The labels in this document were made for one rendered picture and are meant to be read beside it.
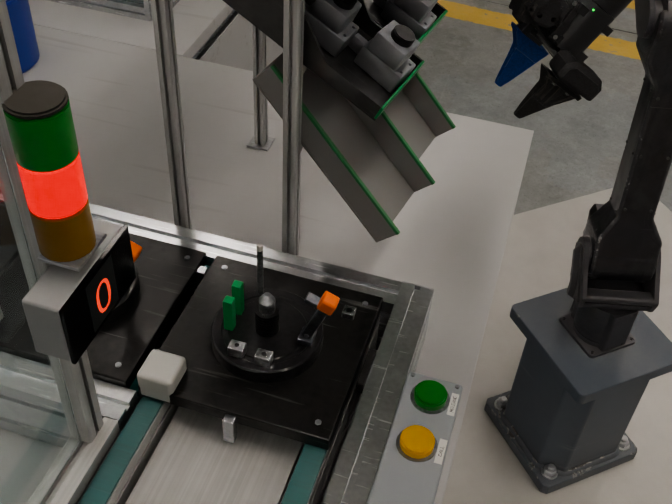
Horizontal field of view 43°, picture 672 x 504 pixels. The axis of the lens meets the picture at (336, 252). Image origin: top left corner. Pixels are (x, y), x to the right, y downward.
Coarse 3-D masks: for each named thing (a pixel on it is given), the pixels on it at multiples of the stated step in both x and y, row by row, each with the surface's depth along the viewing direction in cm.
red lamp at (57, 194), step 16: (80, 160) 71; (32, 176) 69; (48, 176) 69; (64, 176) 70; (80, 176) 71; (32, 192) 70; (48, 192) 70; (64, 192) 70; (80, 192) 72; (32, 208) 72; (48, 208) 71; (64, 208) 71; (80, 208) 73
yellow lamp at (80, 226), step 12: (36, 216) 72; (72, 216) 73; (84, 216) 74; (36, 228) 73; (48, 228) 73; (60, 228) 73; (72, 228) 73; (84, 228) 74; (48, 240) 74; (60, 240) 74; (72, 240) 74; (84, 240) 75; (48, 252) 75; (60, 252) 74; (72, 252) 75; (84, 252) 76
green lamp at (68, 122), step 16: (64, 112) 67; (16, 128) 66; (32, 128) 66; (48, 128) 66; (64, 128) 67; (16, 144) 67; (32, 144) 67; (48, 144) 67; (64, 144) 68; (16, 160) 69; (32, 160) 68; (48, 160) 68; (64, 160) 69
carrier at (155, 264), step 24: (144, 240) 120; (144, 264) 117; (168, 264) 117; (192, 264) 117; (144, 288) 114; (168, 288) 114; (120, 312) 110; (144, 312) 110; (168, 312) 111; (96, 336) 107; (120, 336) 107; (144, 336) 108; (96, 360) 104; (120, 360) 105; (144, 360) 106; (120, 384) 103
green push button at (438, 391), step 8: (424, 384) 104; (432, 384) 104; (440, 384) 104; (416, 392) 103; (424, 392) 103; (432, 392) 103; (440, 392) 103; (416, 400) 103; (424, 400) 102; (432, 400) 102; (440, 400) 102; (424, 408) 102; (432, 408) 102; (440, 408) 103
